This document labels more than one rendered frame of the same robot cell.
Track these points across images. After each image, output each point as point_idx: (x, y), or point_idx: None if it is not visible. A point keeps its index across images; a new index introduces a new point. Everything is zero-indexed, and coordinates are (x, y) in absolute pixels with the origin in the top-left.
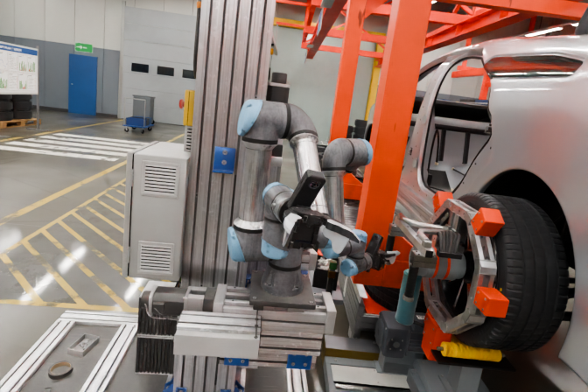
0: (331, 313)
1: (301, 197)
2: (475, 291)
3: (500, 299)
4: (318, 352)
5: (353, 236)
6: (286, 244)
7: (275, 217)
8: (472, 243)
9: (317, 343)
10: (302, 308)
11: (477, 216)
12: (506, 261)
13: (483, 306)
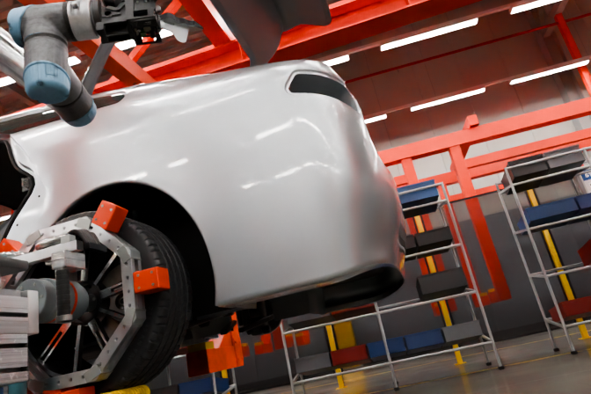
0: (32, 294)
1: None
2: (133, 280)
3: (163, 267)
4: (25, 371)
5: (197, 23)
6: (146, 16)
7: (59, 32)
8: (105, 239)
9: (22, 353)
10: (12, 266)
11: (100, 210)
12: (143, 243)
13: (152, 280)
